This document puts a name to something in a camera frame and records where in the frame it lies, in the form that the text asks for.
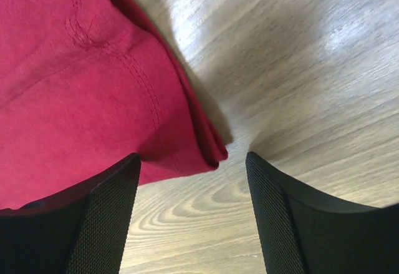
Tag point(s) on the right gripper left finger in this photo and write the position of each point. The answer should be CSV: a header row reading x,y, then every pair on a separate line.
x,y
82,229

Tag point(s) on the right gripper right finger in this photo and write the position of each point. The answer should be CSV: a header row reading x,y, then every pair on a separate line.
x,y
304,230

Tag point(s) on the dark red t-shirt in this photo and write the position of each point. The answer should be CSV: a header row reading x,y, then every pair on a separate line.
x,y
84,83

